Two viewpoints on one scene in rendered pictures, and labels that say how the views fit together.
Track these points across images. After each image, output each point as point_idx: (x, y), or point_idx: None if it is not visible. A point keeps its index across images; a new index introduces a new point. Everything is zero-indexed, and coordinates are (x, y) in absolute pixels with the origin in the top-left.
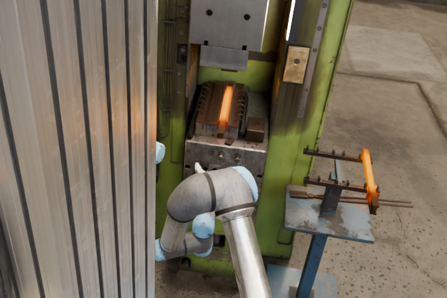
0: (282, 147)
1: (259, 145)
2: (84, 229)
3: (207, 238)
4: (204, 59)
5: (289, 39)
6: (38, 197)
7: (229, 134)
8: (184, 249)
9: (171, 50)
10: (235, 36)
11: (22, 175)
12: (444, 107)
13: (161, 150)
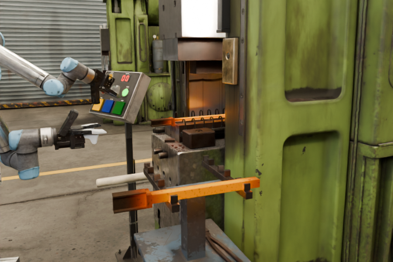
0: (233, 177)
1: (183, 148)
2: None
3: (17, 155)
4: (164, 53)
5: (217, 28)
6: None
7: (176, 134)
8: (9, 159)
9: (179, 61)
10: (172, 24)
11: None
12: None
13: (50, 83)
